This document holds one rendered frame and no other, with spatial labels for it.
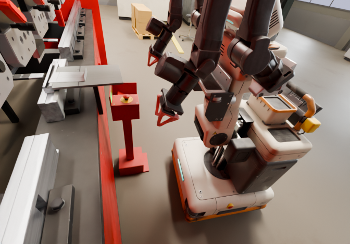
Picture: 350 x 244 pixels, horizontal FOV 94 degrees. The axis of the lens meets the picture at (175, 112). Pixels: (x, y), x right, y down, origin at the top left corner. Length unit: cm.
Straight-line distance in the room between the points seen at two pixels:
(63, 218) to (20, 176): 14
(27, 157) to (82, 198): 18
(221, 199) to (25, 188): 106
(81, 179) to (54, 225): 13
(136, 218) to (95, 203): 90
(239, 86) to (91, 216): 70
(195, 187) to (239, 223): 50
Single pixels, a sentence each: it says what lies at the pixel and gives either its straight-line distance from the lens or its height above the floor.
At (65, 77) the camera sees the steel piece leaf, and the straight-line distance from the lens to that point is 83.
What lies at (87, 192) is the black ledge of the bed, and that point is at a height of 87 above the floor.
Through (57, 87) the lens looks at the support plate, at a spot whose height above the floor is 100.
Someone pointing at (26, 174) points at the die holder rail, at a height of 97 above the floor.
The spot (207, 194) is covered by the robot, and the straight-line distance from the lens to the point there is 125.
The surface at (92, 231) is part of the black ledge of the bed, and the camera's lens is 54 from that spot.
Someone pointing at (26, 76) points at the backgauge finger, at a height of 100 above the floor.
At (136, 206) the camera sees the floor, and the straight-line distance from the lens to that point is 147.
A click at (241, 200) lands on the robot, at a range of 135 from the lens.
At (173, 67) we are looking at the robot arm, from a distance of 44.
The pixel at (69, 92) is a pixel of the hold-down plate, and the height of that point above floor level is 90.
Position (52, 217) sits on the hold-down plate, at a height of 90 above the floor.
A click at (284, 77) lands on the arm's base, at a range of 59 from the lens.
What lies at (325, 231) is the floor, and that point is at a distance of 198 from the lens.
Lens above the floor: 138
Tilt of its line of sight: 40 degrees down
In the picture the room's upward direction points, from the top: 9 degrees clockwise
